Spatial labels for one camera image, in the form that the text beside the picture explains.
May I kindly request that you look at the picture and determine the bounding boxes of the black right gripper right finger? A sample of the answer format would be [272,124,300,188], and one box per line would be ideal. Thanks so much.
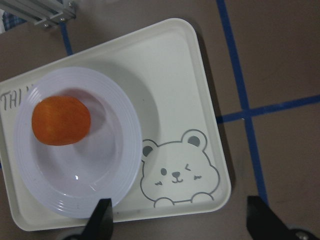
[246,196,292,240]

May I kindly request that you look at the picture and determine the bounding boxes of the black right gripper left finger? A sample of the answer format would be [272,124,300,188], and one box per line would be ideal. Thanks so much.
[81,198,113,240]

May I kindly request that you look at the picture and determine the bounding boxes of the white ridged plate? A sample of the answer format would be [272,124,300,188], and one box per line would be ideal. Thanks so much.
[13,67,142,219]

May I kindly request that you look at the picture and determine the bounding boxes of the orange fruit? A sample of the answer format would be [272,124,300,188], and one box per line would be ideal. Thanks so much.
[31,95,91,146]

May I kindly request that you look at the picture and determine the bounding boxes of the cream bear tray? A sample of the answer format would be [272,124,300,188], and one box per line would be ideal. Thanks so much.
[0,18,232,231]

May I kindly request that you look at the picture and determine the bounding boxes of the front table frame bar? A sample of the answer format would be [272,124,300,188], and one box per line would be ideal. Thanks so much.
[0,0,76,29]

